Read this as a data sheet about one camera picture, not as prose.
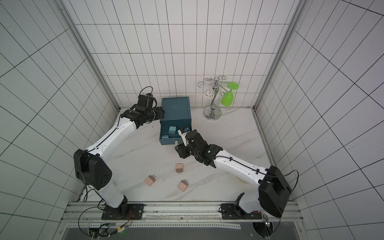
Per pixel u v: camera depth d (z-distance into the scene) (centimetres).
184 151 69
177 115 83
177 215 73
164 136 83
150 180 82
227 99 101
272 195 40
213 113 116
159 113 77
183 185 81
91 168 44
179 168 86
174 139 82
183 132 68
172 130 86
